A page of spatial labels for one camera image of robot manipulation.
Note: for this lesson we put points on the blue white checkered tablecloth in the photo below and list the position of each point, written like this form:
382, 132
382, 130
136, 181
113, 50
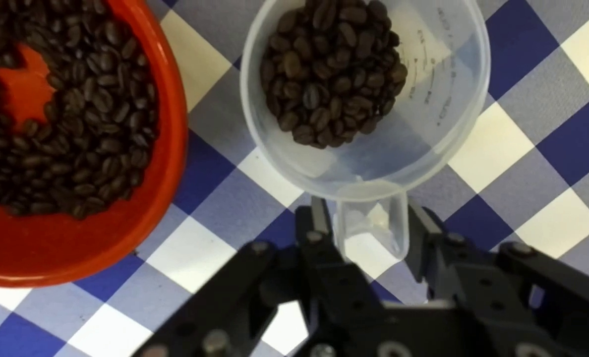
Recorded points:
521, 175

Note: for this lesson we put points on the red plastic bowl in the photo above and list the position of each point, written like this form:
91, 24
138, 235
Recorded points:
91, 136

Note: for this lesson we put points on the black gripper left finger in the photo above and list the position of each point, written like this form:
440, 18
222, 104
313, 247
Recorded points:
337, 288

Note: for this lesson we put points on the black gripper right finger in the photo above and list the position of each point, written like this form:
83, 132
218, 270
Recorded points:
444, 262

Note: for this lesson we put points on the clear plastic measuring jug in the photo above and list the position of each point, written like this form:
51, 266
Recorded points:
359, 102

